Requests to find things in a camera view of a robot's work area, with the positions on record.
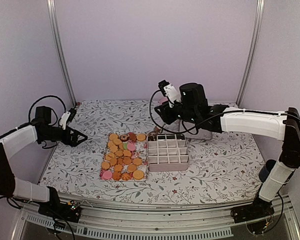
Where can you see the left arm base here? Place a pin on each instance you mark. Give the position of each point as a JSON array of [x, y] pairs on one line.
[[62, 211]]

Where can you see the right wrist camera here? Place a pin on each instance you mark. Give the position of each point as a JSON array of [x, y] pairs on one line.
[[169, 91]]

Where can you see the round biscuit top right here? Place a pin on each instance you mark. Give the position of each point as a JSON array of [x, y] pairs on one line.
[[141, 137]]

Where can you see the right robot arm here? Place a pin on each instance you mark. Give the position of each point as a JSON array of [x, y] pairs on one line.
[[189, 104]]

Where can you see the pink plate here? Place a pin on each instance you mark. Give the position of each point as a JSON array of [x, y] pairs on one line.
[[162, 100]]

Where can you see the floral cookie tray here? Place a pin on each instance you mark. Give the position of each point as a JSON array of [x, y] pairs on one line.
[[119, 160]]

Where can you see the pink round cookie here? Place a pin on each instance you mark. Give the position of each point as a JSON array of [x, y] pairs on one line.
[[107, 175]]

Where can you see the front aluminium rail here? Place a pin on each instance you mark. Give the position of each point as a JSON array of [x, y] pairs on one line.
[[112, 220]]

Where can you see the pink sandwich cookie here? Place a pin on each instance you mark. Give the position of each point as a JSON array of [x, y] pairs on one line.
[[131, 147]]

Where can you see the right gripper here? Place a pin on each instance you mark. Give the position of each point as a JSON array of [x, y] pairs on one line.
[[164, 114]]

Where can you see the round cream sandwich cookie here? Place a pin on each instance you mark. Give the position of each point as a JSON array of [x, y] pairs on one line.
[[138, 174]]

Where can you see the left aluminium post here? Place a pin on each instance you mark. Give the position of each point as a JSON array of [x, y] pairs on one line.
[[52, 13]]

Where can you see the metal tin lid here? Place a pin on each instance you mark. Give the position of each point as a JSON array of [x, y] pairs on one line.
[[202, 133]]

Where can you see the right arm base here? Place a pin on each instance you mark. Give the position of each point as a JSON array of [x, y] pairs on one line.
[[255, 210]]

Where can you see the right aluminium post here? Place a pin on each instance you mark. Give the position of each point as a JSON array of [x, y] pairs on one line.
[[257, 25]]

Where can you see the metal tongs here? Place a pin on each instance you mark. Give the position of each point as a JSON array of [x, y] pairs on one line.
[[152, 135]]

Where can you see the dark blue cup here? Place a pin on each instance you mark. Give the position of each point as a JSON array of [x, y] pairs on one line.
[[266, 169]]

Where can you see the aluminium post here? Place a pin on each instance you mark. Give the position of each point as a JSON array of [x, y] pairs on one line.
[[257, 25], [52, 13]]

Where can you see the chocolate sprinkle donut cookie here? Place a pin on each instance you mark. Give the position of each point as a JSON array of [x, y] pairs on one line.
[[124, 137]]

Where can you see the swirl butter cookie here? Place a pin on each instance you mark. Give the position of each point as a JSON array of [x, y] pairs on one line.
[[126, 176]]

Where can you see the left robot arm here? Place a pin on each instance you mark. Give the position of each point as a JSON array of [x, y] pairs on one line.
[[38, 129]]

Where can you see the compartment tin box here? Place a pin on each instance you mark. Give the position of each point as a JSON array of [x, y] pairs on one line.
[[168, 153]]

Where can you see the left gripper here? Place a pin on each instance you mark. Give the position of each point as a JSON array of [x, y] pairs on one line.
[[73, 142]]

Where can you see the brown leaf cookie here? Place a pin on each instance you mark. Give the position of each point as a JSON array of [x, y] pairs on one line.
[[156, 130]]

